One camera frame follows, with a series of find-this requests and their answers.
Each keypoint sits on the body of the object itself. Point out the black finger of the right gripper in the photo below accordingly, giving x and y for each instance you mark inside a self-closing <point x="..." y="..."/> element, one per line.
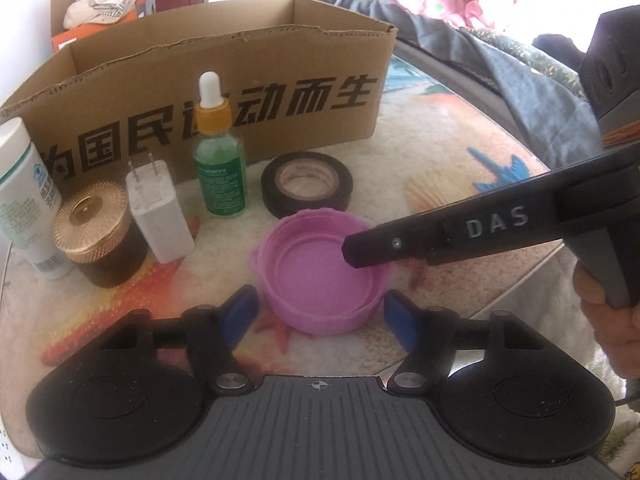
<point x="486" y="224"/>

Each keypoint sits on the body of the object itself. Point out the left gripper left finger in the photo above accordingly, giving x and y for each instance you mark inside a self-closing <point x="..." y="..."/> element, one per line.
<point x="213" y="333"/>

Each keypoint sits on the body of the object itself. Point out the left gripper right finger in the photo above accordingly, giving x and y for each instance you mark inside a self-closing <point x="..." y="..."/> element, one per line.
<point x="430" y="339"/>

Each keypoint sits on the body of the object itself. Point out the pink plastic lid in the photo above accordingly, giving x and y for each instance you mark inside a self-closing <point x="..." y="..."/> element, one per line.
<point x="305" y="279"/>

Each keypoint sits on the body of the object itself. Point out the black tape roll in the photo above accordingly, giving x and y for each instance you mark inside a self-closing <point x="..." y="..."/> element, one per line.
<point x="305" y="180"/>

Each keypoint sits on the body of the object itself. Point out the green dropper bottle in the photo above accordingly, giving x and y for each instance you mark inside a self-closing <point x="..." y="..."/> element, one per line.
<point x="218" y="152"/>

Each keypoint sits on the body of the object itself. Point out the person's right hand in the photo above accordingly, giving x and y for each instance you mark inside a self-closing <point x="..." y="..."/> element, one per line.
<point x="616" y="330"/>

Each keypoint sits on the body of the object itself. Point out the grey blanket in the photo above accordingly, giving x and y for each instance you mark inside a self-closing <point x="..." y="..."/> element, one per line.
<point x="536" y="98"/>

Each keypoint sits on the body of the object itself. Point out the white power adapter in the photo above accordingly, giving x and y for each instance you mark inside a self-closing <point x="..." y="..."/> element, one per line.
<point x="154" y="205"/>

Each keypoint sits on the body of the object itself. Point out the gold lid dark jar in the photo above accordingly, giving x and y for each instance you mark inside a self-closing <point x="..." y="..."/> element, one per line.
<point x="94" y="229"/>

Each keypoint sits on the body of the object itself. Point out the white pill bottle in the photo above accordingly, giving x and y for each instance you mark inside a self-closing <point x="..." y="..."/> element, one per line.
<point x="29" y="202"/>

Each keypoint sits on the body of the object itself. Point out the brown cardboard box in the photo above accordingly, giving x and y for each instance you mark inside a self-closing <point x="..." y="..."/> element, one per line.
<point x="297" y="74"/>

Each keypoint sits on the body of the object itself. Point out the orange Philips box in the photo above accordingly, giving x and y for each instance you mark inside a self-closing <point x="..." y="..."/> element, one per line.
<point x="61" y="37"/>

